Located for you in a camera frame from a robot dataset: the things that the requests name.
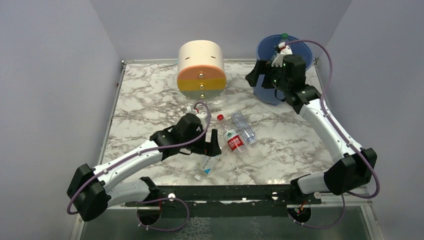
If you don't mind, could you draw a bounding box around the green white label bottle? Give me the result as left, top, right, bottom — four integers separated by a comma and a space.
271, 33, 289, 61

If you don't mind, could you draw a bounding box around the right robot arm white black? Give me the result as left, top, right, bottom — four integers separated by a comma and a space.
245, 54, 377, 195

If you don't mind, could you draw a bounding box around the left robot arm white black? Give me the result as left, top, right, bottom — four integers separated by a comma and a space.
66, 113, 222, 222

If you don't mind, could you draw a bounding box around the white suntory label bottle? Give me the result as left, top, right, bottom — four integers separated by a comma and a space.
194, 154, 221, 182

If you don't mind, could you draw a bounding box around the red nongfu label bottle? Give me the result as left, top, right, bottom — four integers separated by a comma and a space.
216, 114, 246, 157

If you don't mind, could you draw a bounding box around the clear blue tinted bottle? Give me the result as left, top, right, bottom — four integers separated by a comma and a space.
231, 110, 257, 146

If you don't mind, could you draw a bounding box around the clear unlabelled bottle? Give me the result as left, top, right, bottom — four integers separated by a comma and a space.
183, 95, 229, 113

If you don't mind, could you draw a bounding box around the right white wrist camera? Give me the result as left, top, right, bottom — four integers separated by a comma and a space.
271, 46, 293, 67

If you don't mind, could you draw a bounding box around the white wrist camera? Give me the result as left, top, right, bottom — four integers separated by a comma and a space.
271, 46, 293, 67
196, 112, 211, 127

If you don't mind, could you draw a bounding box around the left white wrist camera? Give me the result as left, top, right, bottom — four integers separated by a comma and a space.
196, 112, 211, 127

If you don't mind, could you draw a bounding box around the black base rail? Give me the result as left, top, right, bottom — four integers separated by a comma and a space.
125, 180, 321, 224

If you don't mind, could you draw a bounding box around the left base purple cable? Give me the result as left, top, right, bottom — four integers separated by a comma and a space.
136, 197, 191, 233

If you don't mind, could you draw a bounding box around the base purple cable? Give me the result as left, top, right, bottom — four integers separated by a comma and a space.
286, 193, 346, 230
136, 197, 191, 233

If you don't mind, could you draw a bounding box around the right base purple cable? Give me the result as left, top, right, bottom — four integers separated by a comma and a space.
286, 193, 346, 230

